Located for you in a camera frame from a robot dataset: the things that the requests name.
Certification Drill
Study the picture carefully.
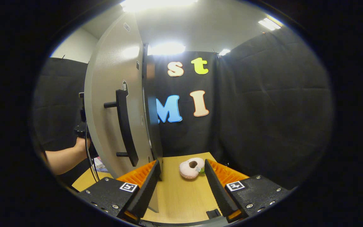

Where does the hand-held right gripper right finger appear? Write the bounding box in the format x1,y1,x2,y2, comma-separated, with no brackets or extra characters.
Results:
204,158,296,223

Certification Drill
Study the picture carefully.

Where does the beige cabinet door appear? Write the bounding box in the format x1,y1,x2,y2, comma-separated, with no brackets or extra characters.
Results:
84,13,160,213

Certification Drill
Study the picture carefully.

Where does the pink white donut plush toy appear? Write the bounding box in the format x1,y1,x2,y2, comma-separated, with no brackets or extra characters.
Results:
179,157,206,180

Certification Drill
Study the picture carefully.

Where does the large ceiling light panel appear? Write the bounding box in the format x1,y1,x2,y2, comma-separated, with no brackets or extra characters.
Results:
120,0,198,12

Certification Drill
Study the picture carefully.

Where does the black backdrop cloth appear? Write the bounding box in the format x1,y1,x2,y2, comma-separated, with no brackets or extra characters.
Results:
32,27,333,189

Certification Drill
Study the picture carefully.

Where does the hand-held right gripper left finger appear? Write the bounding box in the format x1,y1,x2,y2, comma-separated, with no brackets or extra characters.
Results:
76,160,162,224

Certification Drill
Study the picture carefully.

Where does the pink cover book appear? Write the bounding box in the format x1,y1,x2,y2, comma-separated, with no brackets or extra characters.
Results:
93,157,107,173

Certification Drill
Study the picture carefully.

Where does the black camera cable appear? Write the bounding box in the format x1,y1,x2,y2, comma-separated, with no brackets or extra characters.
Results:
84,121,101,183

